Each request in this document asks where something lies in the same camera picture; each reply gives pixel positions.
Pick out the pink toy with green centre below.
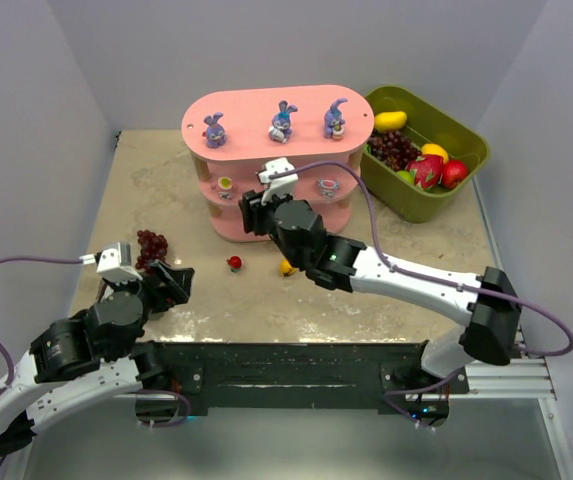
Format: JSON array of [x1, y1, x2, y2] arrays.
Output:
[[211, 176, 235, 201]]

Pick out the pink toy with blue bow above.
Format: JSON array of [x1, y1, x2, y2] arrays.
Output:
[[316, 178, 341, 199]]

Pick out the purple bunny toy blue ears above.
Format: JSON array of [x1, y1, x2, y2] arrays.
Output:
[[268, 100, 298, 144]]

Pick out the purple bunny toy red bow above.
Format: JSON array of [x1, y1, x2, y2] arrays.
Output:
[[202, 112, 227, 149]]

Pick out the purple bunny toy with cup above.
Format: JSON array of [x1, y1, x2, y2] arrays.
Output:
[[323, 98, 347, 141]]

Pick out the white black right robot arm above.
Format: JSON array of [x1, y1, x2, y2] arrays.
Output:
[[238, 191, 521, 395]]

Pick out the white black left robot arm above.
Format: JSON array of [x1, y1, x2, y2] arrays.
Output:
[[0, 253, 195, 457]]

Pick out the pink three-tier wooden shelf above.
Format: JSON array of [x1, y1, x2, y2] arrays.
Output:
[[181, 83, 375, 244]]

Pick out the dark red grape bunch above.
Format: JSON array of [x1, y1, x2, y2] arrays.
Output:
[[135, 230, 168, 272]]

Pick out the red haired mermaid toy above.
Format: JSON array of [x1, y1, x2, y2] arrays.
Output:
[[227, 255, 243, 272]]

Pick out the green lime toy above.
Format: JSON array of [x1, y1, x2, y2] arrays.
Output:
[[397, 170, 414, 185]]

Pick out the purple grape bunch in bin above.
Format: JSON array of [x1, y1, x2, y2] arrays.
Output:
[[367, 130, 420, 171]]

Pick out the red dragon fruit toy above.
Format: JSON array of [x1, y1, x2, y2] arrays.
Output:
[[406, 154, 444, 191]]

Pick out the yellow mango toy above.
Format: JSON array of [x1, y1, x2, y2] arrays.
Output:
[[374, 111, 408, 133]]

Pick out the red apple toy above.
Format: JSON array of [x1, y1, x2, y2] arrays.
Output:
[[441, 160, 470, 190]]

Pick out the olive green plastic bin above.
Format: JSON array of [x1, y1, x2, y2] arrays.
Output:
[[361, 85, 490, 223]]

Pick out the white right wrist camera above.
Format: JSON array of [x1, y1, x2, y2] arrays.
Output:
[[257, 157, 298, 204]]

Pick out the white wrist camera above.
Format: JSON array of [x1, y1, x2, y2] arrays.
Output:
[[95, 241, 143, 285], [257, 157, 298, 204]]

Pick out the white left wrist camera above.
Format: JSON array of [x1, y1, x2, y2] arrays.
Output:
[[95, 241, 143, 285]]

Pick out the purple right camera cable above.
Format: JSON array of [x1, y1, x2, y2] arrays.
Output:
[[268, 162, 573, 426]]

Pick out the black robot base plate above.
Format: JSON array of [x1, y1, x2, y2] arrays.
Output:
[[133, 341, 469, 420]]

